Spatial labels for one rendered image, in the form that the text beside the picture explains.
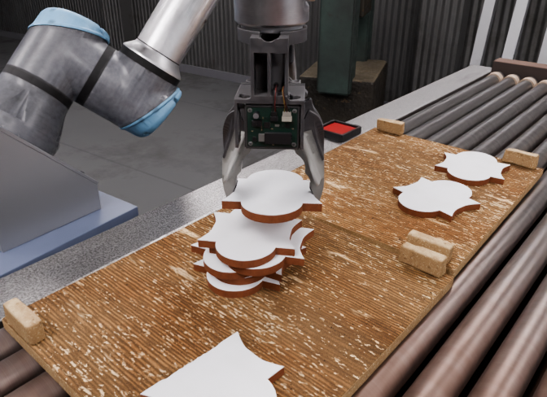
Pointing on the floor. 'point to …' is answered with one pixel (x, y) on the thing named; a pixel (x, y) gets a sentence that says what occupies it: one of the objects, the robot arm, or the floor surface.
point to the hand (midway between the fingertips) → (273, 192)
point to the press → (345, 57)
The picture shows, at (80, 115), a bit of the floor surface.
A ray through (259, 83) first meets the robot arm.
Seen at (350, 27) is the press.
